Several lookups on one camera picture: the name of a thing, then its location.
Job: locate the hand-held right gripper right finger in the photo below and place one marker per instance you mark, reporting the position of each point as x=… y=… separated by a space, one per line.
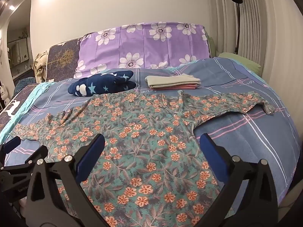
x=213 y=157

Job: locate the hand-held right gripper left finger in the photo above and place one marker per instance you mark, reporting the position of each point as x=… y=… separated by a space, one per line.
x=91 y=157

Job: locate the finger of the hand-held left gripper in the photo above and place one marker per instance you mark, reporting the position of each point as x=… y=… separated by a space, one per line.
x=10 y=144

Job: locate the teal floral shirt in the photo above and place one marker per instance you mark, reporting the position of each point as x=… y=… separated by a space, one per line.
x=142 y=146

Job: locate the dark deer print cloth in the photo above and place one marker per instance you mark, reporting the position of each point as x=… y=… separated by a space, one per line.
x=14 y=104

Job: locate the blue plaid bed sheet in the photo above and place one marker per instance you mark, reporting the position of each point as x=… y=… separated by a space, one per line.
x=248 y=132

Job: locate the teal blanket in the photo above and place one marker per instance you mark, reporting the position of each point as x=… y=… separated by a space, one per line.
x=35 y=94

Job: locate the navy star print blanket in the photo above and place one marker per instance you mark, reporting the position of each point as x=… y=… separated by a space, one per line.
x=99 y=86

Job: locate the folded pink garment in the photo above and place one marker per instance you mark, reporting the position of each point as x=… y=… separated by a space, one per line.
x=180 y=88

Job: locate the folded mauve garment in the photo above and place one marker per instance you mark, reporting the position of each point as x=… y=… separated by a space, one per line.
x=182 y=85

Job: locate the beige clothing pile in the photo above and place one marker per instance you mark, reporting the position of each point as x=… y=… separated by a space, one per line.
x=40 y=63

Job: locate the folded beige garment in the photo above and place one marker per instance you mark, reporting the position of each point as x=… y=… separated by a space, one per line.
x=170 y=80

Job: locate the dark tree print cover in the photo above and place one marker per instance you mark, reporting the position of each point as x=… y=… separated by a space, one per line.
x=61 y=59

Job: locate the green pillow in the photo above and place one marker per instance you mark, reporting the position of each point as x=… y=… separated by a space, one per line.
x=239 y=60

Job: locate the purple floral pillow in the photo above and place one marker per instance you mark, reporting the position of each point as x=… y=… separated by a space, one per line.
x=142 y=45

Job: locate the white pleated curtain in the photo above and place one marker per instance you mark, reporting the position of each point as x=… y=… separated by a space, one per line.
x=255 y=28

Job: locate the round ceiling light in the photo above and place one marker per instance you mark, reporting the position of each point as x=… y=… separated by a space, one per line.
x=11 y=7

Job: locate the black floor lamp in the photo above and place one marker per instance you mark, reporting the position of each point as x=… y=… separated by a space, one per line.
x=238 y=16

